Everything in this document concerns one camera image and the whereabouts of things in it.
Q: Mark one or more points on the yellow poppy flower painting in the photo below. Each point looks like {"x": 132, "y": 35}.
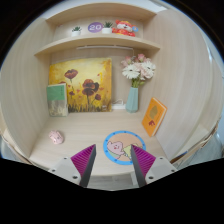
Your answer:
{"x": 88, "y": 81}

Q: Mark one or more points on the green book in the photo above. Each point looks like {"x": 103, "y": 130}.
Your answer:
{"x": 57, "y": 100}

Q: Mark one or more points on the pink white flower bouquet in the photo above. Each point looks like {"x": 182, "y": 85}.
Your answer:
{"x": 138, "y": 69}

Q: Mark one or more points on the right small potted plant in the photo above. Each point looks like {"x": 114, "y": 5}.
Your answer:
{"x": 107, "y": 28}

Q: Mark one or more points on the red plush toy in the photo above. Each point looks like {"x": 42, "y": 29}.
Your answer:
{"x": 125, "y": 28}

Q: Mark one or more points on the round cartoon mouse pad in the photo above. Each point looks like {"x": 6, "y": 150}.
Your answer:
{"x": 117, "y": 146}

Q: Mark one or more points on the purple round number sign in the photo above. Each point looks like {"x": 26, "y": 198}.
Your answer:
{"x": 95, "y": 27}

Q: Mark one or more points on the light green vase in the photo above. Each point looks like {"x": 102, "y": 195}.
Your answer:
{"x": 132, "y": 100}

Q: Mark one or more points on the white power strip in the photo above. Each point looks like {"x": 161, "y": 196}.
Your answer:
{"x": 118, "y": 105}

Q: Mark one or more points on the left small potted plant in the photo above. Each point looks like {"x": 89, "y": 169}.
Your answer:
{"x": 76, "y": 31}

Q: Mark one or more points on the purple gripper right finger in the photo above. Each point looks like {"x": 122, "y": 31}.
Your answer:
{"x": 142, "y": 162}

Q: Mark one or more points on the wooden curved shelf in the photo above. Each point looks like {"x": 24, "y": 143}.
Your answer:
{"x": 98, "y": 40}

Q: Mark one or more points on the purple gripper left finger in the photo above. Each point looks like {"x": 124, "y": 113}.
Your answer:
{"x": 84, "y": 161}

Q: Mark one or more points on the pink computer mouse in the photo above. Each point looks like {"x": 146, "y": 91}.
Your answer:
{"x": 56, "y": 137}

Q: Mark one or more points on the orange book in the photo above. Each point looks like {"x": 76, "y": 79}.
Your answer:
{"x": 154, "y": 116}

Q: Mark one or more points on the small potted plant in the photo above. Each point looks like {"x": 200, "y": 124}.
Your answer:
{"x": 76, "y": 31}
{"x": 107, "y": 28}

